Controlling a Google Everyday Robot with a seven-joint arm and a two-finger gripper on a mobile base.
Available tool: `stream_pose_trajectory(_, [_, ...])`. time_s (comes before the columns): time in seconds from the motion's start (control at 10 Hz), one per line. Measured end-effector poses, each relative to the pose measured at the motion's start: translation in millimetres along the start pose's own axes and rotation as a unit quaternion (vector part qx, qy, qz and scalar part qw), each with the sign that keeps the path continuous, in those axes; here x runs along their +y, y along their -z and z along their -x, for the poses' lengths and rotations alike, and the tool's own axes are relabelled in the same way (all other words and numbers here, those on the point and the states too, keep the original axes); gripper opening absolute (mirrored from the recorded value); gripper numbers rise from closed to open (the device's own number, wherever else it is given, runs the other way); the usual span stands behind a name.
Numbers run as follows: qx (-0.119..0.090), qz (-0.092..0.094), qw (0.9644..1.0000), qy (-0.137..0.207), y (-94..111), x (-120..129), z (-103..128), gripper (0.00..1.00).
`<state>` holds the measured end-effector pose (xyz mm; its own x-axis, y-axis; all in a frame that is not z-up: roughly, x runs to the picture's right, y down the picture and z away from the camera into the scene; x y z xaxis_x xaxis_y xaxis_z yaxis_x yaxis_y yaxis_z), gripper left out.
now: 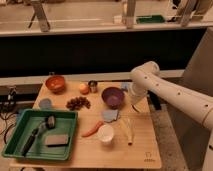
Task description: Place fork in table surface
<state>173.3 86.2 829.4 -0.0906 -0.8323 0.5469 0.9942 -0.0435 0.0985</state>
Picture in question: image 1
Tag grey sponge block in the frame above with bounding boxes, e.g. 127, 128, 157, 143
44, 134, 69, 146

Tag green plastic tray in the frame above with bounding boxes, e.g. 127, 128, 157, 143
2, 109, 78, 161

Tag black handled ladle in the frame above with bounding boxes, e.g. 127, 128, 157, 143
21, 115, 56, 156

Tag blue grey cloth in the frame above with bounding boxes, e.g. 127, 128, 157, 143
102, 110, 119, 123

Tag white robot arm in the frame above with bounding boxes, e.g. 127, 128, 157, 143
128, 61, 213, 171

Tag small blue object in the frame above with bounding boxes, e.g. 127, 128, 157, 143
121, 82, 129, 91

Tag bunch of dark grapes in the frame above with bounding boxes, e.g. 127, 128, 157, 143
66, 96, 91, 111

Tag purple bowl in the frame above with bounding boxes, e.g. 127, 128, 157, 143
101, 87, 125, 109

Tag white cup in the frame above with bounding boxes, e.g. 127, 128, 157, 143
97, 125, 114, 144

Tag orange fruit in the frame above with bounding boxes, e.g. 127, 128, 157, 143
79, 83, 89, 94

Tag green box in background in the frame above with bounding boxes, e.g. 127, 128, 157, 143
136, 15, 165, 24

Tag small metal cup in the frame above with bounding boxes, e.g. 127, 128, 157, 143
88, 80, 98, 93

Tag orange bowl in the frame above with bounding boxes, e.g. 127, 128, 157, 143
45, 75, 65, 93

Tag orange carrot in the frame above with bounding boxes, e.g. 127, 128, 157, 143
81, 121, 104, 137

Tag black cables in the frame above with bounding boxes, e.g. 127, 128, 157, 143
0, 85, 18, 144

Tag blue grey round lid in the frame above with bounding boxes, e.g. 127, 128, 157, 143
39, 98, 52, 109

